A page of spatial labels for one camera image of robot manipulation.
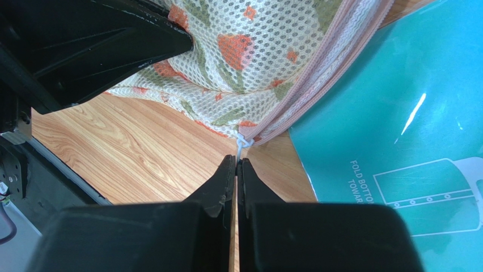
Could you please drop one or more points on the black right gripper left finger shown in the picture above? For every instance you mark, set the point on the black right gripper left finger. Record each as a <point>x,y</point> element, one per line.
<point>190,235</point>

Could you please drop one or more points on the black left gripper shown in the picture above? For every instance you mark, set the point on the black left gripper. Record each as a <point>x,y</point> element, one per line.
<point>58,54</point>

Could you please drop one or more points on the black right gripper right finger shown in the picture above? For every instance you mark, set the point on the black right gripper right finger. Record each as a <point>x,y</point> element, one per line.
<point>275,235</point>

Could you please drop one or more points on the floral mesh laundry bag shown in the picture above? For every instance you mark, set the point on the floral mesh laundry bag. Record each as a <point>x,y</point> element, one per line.
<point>256,66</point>

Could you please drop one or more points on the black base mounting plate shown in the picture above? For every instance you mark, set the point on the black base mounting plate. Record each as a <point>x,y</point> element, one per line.
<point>35,186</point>

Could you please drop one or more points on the teal folding board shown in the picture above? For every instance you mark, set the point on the teal folding board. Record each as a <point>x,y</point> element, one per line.
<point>403,128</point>

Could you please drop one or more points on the aluminium frame rail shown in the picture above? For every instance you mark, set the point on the aluminium frame rail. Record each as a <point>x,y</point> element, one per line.
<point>69,173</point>

